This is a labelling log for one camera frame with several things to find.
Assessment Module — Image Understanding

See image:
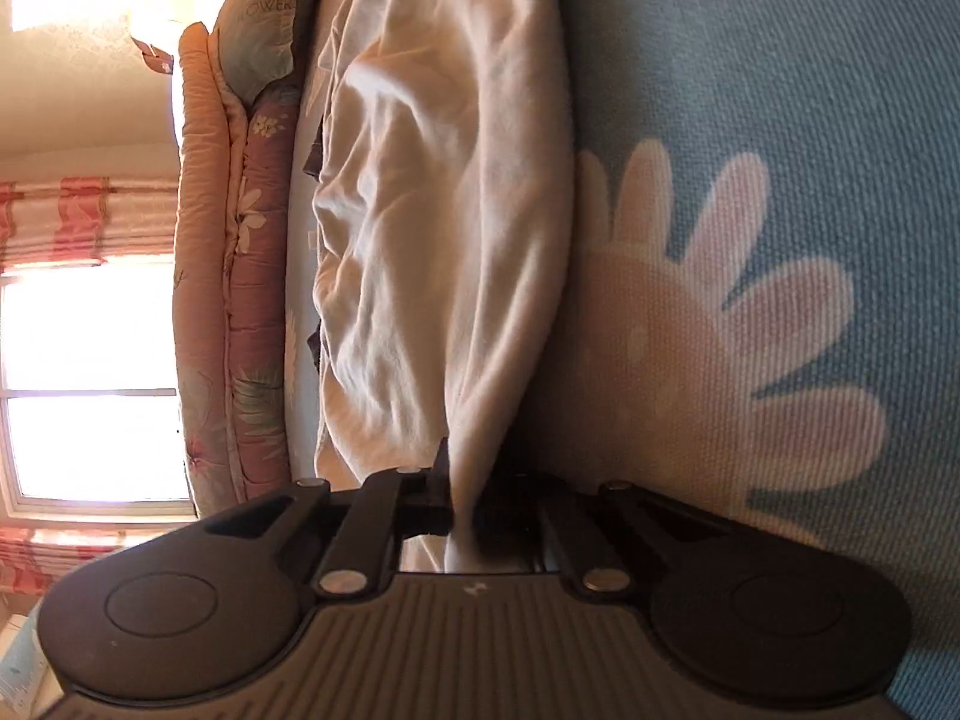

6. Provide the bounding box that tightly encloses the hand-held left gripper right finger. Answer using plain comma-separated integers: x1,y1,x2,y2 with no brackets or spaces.
480,469,740,602

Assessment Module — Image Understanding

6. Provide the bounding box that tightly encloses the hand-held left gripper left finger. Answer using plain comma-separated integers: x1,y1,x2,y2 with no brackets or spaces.
199,435,458,602

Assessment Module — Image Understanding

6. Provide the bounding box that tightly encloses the white sweatshirt with dark sleeves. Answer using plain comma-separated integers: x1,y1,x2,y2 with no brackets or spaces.
304,0,580,577

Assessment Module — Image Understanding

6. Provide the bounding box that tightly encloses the folded pink floral quilt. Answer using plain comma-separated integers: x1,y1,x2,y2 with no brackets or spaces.
172,22,302,509

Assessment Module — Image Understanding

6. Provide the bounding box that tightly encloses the pink striped curtain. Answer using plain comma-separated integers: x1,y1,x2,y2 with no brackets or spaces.
0,176,182,276
0,525,152,599

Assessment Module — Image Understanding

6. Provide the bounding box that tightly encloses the window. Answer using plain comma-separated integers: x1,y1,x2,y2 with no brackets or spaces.
0,255,197,524

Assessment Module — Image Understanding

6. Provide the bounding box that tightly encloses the blue-grey floral bed sheet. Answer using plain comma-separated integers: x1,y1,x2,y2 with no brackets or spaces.
285,0,960,720

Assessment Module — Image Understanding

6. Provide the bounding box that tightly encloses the grey-green flower print pillow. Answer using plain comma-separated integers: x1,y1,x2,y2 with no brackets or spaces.
210,0,317,107

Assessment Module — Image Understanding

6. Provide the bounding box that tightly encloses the white wall air conditioner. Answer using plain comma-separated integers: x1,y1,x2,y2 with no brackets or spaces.
0,610,62,720

